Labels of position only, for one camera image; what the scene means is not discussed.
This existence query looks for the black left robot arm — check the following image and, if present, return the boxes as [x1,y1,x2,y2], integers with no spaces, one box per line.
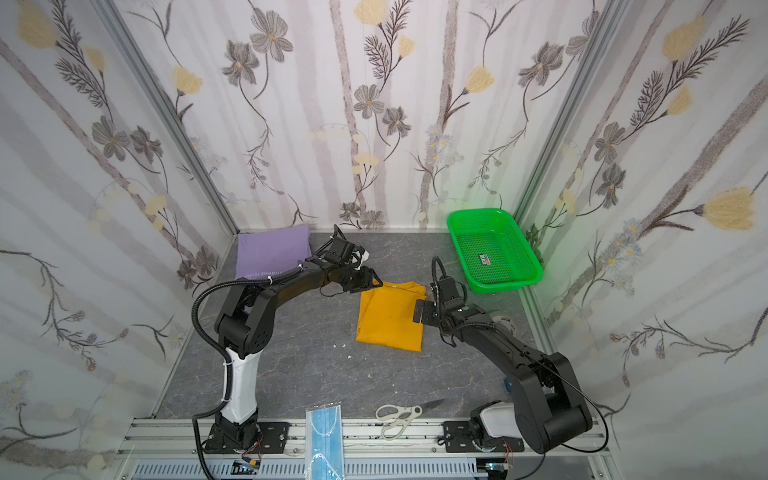
[191,261,384,460]

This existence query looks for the yellow t-shirt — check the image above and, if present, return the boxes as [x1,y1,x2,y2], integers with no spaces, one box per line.
[356,282,426,352]

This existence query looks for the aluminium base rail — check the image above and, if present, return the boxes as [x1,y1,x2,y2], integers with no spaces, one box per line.
[105,418,622,479]

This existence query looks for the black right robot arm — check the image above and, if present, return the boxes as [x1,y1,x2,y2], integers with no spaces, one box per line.
[413,275,610,455]

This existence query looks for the white handled scissors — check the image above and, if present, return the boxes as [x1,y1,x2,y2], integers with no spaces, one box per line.
[375,399,445,441]

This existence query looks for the folded purple t-shirt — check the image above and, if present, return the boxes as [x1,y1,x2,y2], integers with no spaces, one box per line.
[235,225,311,279]

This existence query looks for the green plastic basket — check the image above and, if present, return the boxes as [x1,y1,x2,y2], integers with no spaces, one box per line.
[446,208,543,294]

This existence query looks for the clear tape roll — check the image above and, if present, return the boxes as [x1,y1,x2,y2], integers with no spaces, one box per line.
[489,311,516,336]

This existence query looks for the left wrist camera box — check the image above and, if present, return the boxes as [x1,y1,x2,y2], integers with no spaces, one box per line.
[323,238,369,269]

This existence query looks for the aluminium corner post right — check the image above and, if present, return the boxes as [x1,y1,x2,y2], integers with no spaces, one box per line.
[513,0,631,224]

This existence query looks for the blue face mask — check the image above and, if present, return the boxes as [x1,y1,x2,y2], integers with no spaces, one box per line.
[305,403,345,480]

